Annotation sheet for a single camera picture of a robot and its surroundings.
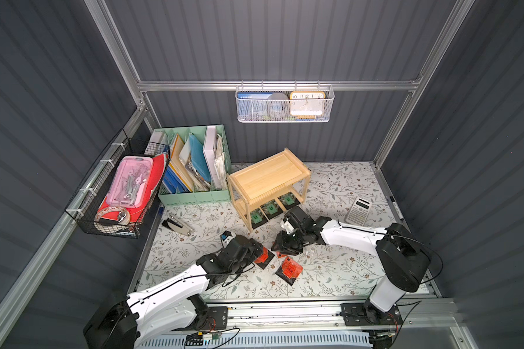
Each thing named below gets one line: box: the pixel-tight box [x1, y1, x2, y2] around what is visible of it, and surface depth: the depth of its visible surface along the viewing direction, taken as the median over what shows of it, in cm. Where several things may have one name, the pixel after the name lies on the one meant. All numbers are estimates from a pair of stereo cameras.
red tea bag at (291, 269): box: [281, 256, 304, 279], surface depth 86 cm
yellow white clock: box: [289, 90, 327, 116], surface depth 90 cm
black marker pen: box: [390, 195, 404, 222], surface depth 109 cm
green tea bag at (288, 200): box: [277, 191, 301, 211], surface depth 104 cm
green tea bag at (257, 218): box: [250, 207, 269, 230], surface depth 98 cm
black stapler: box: [161, 216, 195, 236], surface depth 96 cm
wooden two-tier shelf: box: [227, 147, 312, 233], surface depth 91 cm
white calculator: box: [344, 196, 373, 227], surface depth 101 cm
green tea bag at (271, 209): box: [259, 198, 284, 220], surface depth 101 cm
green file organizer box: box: [149, 124, 232, 208], surface depth 98 cm
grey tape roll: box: [266, 92, 291, 120], surface depth 89 cm
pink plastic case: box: [106, 155, 154, 208], surface depth 74 cm
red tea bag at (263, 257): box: [253, 246, 269, 264], surface depth 88 cm
